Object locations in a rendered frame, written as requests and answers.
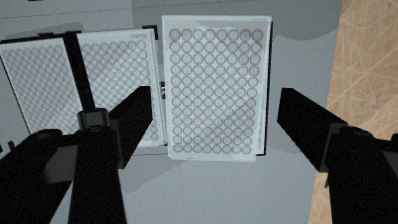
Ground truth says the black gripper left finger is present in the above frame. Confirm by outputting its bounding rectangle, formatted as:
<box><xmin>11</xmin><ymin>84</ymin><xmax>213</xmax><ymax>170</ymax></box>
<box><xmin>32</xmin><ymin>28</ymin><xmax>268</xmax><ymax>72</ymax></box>
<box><xmin>0</xmin><ymin>86</ymin><xmax>153</xmax><ymax>224</ymax></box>

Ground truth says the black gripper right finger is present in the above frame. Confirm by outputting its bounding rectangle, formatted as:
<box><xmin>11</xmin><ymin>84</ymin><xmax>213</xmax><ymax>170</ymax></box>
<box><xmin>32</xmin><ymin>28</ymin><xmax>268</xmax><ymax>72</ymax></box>
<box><xmin>277</xmin><ymin>88</ymin><xmax>398</xmax><ymax>224</ymax></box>

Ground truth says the grey deck plate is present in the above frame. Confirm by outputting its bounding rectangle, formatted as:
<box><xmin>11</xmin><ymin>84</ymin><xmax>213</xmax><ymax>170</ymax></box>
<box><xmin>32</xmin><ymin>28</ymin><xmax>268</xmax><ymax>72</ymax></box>
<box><xmin>0</xmin><ymin>0</ymin><xmax>342</xmax><ymax>224</ymax></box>

